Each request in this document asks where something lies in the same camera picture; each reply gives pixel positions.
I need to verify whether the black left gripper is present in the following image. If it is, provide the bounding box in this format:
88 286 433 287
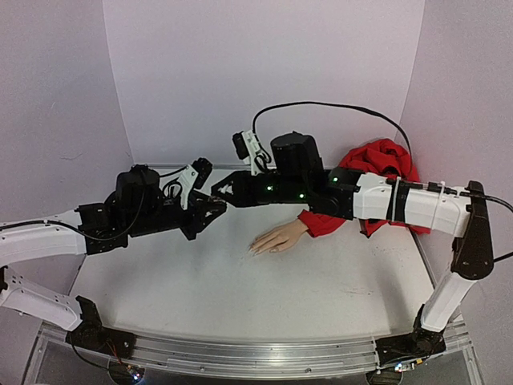
129 195 229 242

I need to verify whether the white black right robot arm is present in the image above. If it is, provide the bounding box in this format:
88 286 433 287
211 132 494 336

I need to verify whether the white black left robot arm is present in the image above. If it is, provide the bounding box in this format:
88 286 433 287
1 158 227 351

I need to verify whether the mannequin hand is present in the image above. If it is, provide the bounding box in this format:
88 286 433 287
249 219 308 255

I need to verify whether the red dress cloth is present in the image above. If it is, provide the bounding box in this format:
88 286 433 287
297 139 420 237

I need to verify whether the aluminium table edge rail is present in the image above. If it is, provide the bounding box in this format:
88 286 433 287
138 163 336 170

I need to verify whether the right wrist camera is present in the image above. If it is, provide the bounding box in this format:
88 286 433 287
232 131 272 176

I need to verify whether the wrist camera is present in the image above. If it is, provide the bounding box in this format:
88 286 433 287
177 157 213 210
232 131 272 176

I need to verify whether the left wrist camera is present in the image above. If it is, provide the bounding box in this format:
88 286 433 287
177 157 213 210

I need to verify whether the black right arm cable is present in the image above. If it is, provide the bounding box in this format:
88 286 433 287
251 100 414 177

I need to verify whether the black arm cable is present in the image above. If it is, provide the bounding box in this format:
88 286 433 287
251 100 414 177
0 220 85 237

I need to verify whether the aluminium front base frame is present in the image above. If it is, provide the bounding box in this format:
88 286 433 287
23 317 483 384

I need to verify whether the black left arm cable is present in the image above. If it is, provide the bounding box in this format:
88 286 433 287
0 220 85 237

